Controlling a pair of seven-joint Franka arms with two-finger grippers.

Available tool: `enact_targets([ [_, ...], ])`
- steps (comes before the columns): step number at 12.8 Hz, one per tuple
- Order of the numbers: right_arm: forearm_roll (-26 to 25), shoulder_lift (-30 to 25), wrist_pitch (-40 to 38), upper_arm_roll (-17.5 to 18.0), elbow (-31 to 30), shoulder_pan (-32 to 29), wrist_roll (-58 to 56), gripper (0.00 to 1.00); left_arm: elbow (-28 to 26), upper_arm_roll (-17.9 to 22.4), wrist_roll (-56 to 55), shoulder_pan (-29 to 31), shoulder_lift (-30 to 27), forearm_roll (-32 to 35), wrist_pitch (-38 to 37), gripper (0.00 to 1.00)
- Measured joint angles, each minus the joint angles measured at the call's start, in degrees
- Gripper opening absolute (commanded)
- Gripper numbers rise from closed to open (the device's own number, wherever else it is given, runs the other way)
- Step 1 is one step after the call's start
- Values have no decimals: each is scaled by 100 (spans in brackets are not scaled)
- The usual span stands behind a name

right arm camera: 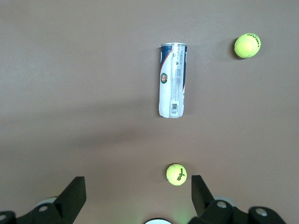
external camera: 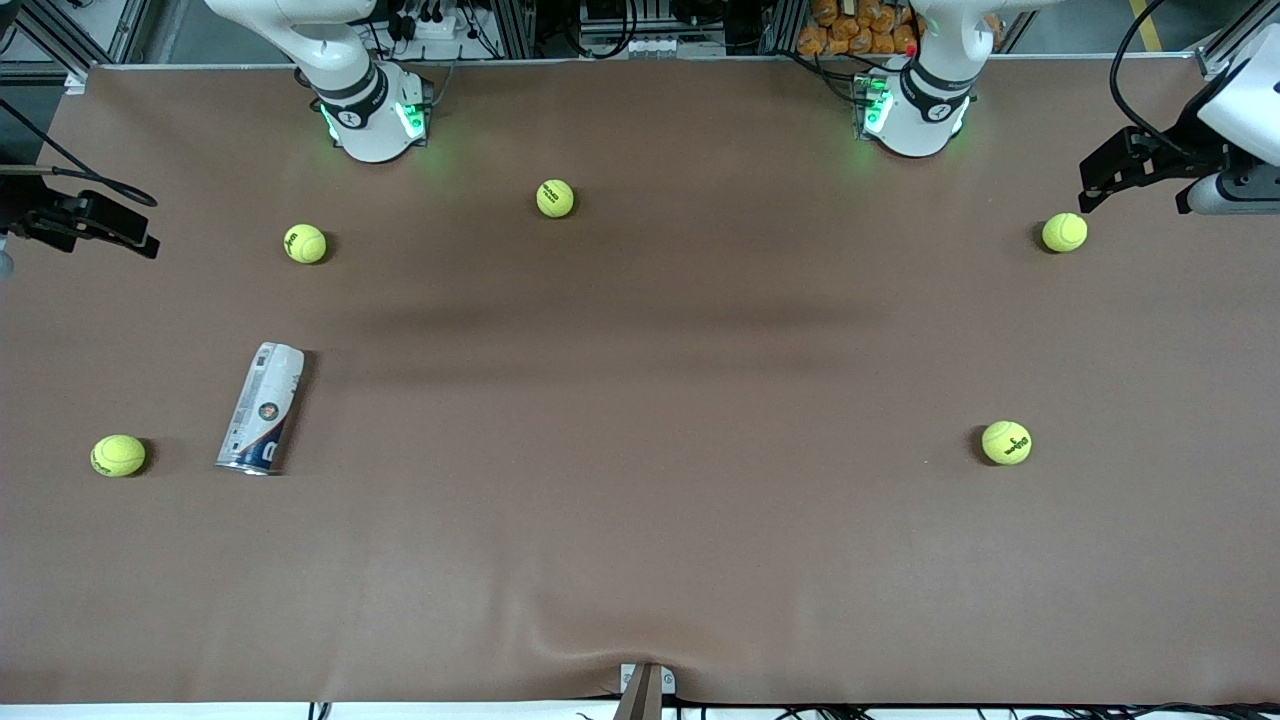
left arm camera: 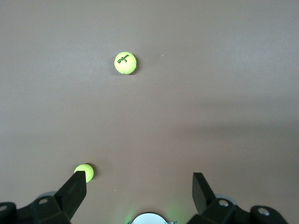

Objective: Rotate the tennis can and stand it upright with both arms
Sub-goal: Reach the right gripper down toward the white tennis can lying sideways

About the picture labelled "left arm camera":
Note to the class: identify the yellow tennis ball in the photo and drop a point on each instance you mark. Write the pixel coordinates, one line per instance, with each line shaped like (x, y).
(125, 65)
(88, 171)

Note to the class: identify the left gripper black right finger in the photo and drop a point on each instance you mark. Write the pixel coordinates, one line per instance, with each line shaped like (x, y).
(202, 191)

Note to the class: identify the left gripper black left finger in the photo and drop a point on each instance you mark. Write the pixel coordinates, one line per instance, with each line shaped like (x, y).
(70, 193)

